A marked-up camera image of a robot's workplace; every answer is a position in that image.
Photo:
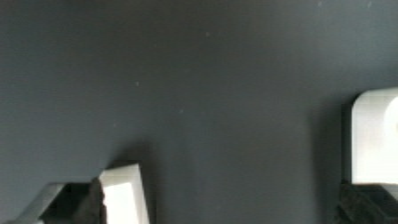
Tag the white leg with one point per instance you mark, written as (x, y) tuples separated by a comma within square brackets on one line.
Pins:
[(124, 195), (376, 137)]

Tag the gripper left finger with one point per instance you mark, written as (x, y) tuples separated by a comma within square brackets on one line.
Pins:
[(68, 204)]

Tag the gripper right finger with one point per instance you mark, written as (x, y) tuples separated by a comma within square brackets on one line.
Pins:
[(369, 204)]

